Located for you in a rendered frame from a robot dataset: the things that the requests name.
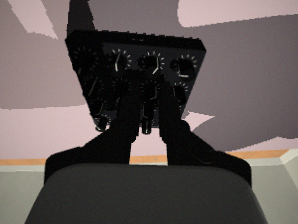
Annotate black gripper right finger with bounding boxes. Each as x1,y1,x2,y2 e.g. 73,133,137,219
158,81,252,188

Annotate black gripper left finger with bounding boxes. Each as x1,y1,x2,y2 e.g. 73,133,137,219
44,80,141,184

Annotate black knob box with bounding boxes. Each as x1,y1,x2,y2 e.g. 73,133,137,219
64,29,207,135

